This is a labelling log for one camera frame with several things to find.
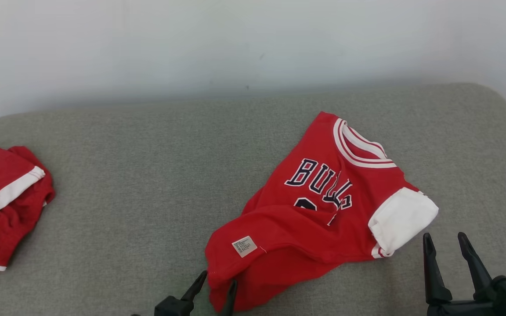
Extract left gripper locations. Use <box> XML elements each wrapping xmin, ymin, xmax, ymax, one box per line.
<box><xmin>154</xmin><ymin>270</ymin><xmax>239</xmax><ymax>316</ymax></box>

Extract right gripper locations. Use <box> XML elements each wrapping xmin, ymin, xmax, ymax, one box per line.
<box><xmin>423</xmin><ymin>232</ymin><xmax>498</xmax><ymax>316</ymax></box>

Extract red Bulls basketball jersey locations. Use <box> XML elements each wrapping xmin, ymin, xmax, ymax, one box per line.
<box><xmin>205</xmin><ymin>111</ymin><xmax>439</xmax><ymax>313</ymax></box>

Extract red shorts with white trim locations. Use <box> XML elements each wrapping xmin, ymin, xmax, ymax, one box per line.
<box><xmin>0</xmin><ymin>143</ymin><xmax>56</xmax><ymax>277</ymax></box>

